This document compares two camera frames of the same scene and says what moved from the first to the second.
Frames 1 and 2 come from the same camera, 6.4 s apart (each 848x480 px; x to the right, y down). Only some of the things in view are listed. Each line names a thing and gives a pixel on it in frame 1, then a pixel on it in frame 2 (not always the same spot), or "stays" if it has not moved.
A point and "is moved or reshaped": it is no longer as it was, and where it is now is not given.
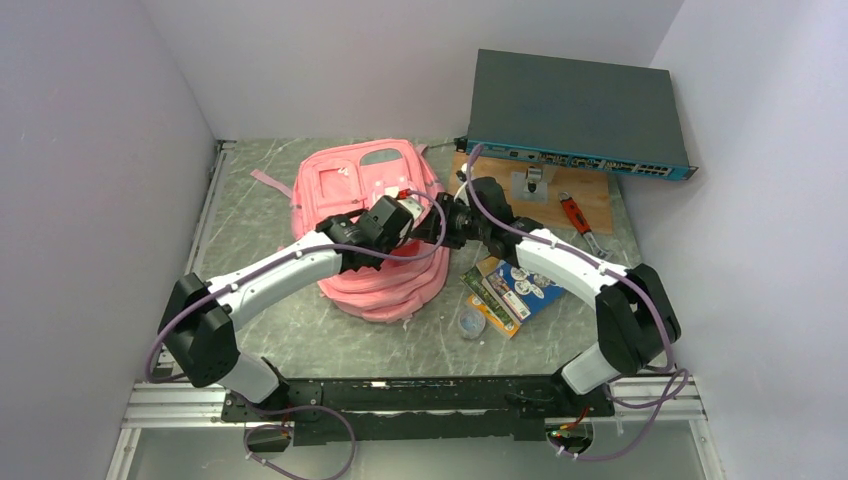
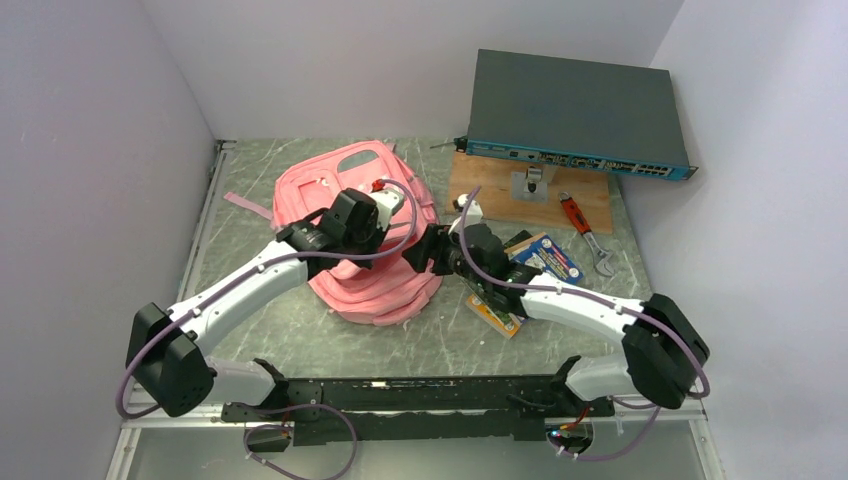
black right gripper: x=449 y=206 → x=438 y=240
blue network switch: x=576 y=113 stays
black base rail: x=417 y=411 stays
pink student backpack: x=335 y=179 is moved or reshaped
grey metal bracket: x=530 y=186 stays
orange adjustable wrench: x=583 y=224 stays
